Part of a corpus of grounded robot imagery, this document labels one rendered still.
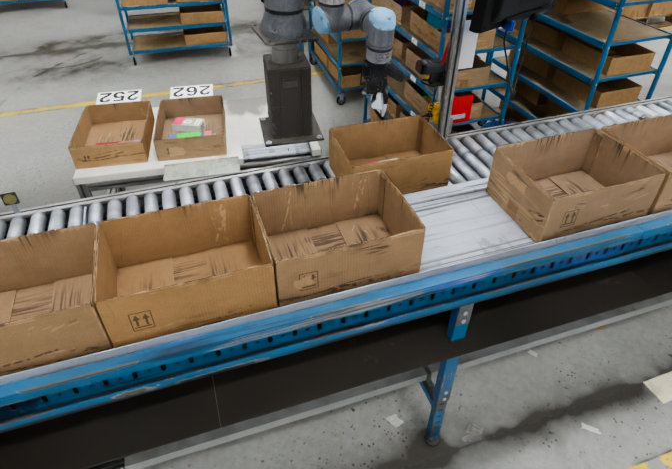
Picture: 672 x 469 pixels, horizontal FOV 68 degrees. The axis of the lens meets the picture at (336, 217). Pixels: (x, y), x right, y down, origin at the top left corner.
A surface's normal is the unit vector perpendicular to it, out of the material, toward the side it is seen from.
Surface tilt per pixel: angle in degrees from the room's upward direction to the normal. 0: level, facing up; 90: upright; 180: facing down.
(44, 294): 0
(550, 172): 89
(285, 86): 90
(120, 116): 88
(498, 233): 0
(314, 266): 90
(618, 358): 0
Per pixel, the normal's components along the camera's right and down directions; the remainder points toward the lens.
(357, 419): 0.00, -0.78
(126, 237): 0.33, 0.58
